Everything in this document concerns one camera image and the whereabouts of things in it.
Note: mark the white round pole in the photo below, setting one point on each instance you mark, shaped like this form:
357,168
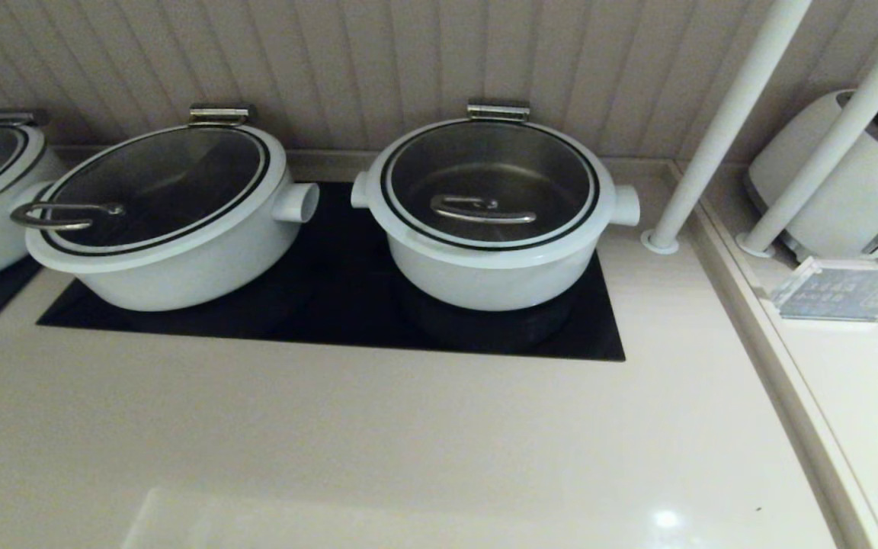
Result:
721,130
828,152

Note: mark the clear acrylic sign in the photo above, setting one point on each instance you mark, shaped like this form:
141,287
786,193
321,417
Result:
843,293

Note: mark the white toaster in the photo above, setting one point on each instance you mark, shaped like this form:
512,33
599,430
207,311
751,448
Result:
850,206

